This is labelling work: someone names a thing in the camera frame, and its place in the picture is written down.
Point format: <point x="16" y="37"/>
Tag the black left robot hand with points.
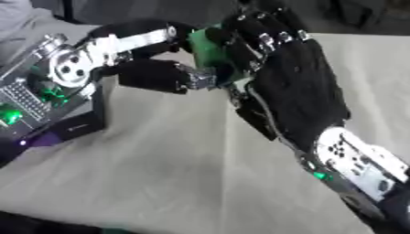
<point x="152" y="75"/>

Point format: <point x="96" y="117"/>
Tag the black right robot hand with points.
<point x="297" y="79"/>

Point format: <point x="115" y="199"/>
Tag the green block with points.
<point x="208" y="51"/>

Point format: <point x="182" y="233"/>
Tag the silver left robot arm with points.
<point x="37" y="100"/>

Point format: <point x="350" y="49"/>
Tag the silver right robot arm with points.
<point x="357" y="173"/>

